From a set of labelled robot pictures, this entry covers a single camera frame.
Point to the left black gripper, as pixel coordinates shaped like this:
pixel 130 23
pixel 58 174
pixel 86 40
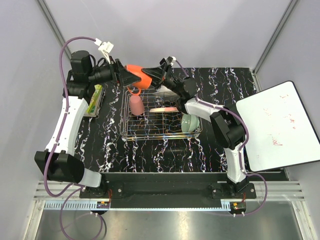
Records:
pixel 126 77

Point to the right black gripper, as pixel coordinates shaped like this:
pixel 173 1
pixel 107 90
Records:
pixel 159 75

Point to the orange mug white inside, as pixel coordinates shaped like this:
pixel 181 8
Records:
pixel 145 80

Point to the white grey-rimmed plate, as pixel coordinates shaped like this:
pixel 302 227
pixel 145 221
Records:
pixel 164 92

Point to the pink cup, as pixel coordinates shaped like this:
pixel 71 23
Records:
pixel 136 105

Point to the pink cream floral plate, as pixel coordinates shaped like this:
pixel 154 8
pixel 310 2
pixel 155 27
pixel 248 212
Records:
pixel 164 110

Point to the chrome wire dish rack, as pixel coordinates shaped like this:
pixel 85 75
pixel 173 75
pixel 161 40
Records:
pixel 153 125

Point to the pale green bowl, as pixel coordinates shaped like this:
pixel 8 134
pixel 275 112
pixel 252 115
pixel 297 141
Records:
pixel 189 123

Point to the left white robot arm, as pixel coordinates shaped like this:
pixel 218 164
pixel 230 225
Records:
pixel 58 162

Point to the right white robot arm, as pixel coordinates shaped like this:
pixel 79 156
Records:
pixel 228 127

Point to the green paperback book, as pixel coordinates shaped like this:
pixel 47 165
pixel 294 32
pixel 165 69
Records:
pixel 93 108

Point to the black marble pattern mat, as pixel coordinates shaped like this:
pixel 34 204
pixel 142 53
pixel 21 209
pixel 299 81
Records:
pixel 115 142

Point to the whiteboard with red scribbles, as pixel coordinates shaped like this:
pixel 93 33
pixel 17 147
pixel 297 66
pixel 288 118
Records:
pixel 280 131

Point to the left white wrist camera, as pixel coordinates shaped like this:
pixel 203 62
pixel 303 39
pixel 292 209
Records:
pixel 105 48

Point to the aluminium cable duct rail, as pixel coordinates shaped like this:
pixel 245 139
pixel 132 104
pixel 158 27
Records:
pixel 148 205

